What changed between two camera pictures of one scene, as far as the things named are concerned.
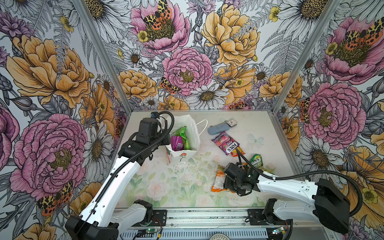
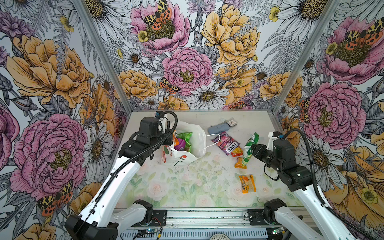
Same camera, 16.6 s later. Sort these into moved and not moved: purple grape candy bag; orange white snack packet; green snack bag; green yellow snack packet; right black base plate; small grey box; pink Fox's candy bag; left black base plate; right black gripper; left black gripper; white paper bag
Moved: right black gripper; orange white snack packet; green yellow snack packet; green snack bag; white paper bag
Not moved: left black base plate; purple grape candy bag; left black gripper; small grey box; right black base plate; pink Fox's candy bag
